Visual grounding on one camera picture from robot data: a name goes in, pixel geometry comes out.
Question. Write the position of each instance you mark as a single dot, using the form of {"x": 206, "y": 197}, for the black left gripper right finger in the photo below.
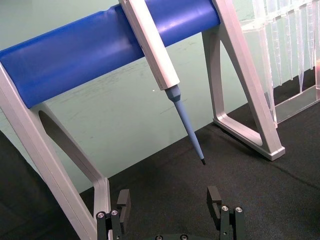
{"x": 214, "y": 200}

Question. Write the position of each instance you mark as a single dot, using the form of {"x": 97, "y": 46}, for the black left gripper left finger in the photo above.
{"x": 124, "y": 200}

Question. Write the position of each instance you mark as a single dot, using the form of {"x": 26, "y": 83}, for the black table cloth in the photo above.
{"x": 175, "y": 200}

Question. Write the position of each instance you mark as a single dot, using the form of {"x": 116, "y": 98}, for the grey pipette stand blue bar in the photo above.
{"x": 250, "y": 87}

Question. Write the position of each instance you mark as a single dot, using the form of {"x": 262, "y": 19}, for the clear plastic tip rack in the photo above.
{"x": 295, "y": 105}

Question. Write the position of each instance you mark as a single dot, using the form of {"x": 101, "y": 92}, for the white pipette blue shaft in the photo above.
{"x": 155, "y": 50}

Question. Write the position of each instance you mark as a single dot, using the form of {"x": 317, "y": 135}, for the clear pipette tip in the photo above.
{"x": 311, "y": 37}
{"x": 301, "y": 50}

